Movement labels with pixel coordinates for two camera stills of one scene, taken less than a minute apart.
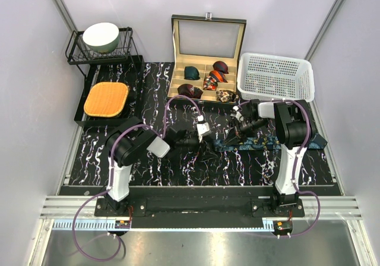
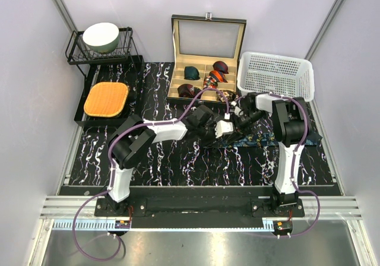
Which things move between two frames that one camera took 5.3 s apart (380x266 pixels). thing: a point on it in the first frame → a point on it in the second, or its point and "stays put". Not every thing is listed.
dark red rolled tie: [188, 90] stays put
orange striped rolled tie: [219, 76] stays put
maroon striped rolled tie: [221, 66] stays put
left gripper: [198, 143] → [213, 136]
